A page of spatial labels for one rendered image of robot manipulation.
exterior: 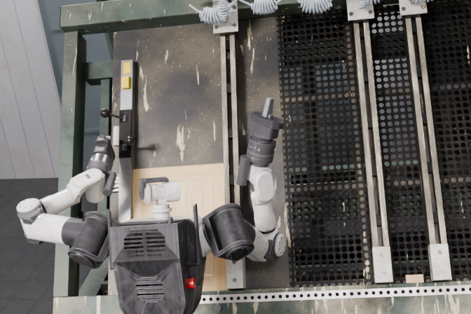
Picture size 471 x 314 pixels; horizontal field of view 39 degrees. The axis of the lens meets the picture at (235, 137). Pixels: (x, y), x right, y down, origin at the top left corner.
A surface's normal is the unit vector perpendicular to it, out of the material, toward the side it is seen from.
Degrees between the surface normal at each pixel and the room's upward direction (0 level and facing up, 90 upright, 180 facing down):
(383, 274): 53
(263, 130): 78
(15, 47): 90
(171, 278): 82
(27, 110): 90
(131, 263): 83
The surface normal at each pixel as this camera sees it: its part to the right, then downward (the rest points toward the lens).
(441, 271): -0.16, -0.27
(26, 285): -0.12, -0.93
